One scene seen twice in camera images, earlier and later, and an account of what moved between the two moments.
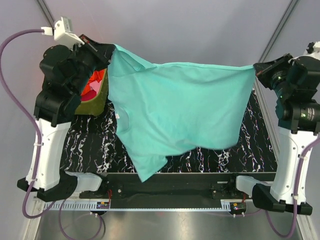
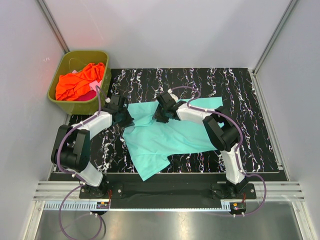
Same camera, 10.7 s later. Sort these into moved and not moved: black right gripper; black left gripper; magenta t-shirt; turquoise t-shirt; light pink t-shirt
Moved: turquoise t-shirt; black right gripper; black left gripper
Not moved: magenta t-shirt; light pink t-shirt
